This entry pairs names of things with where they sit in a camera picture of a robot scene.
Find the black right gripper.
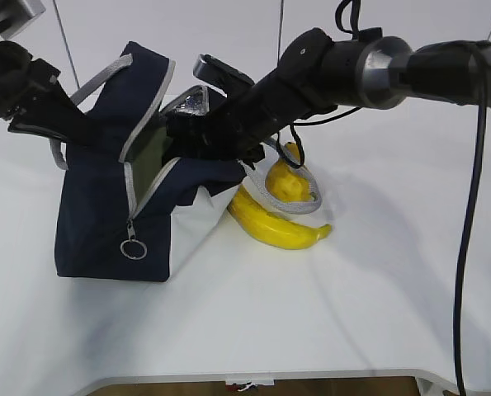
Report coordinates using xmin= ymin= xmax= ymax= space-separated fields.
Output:
xmin=165 ymin=28 xmax=337 ymax=161

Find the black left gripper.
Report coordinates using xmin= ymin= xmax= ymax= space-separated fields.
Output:
xmin=0 ymin=40 xmax=102 ymax=147

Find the green lid glass container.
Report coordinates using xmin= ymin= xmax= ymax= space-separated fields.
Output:
xmin=126 ymin=124 xmax=172 ymax=173

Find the yellow pear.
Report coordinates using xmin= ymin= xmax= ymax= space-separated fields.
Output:
xmin=265 ymin=158 xmax=314 ymax=203

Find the yellow banana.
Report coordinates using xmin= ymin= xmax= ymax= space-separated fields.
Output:
xmin=227 ymin=186 xmax=333 ymax=250

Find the navy blue lunch bag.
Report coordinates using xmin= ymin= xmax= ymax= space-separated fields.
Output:
xmin=49 ymin=40 xmax=324 ymax=284

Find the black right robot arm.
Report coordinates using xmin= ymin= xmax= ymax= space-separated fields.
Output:
xmin=165 ymin=28 xmax=491 ymax=164

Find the white tag under table edge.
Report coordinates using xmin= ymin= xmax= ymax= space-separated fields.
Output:
xmin=224 ymin=374 xmax=275 ymax=393

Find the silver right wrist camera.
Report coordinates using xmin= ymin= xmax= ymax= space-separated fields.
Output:
xmin=193 ymin=54 xmax=255 ymax=97

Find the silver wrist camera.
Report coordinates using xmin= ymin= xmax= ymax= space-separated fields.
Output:
xmin=193 ymin=54 xmax=255 ymax=97
xmin=0 ymin=0 xmax=46 ymax=40

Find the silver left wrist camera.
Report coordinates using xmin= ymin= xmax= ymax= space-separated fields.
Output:
xmin=0 ymin=0 xmax=46 ymax=40

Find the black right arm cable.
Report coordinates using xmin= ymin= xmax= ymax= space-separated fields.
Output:
xmin=277 ymin=0 xmax=491 ymax=396

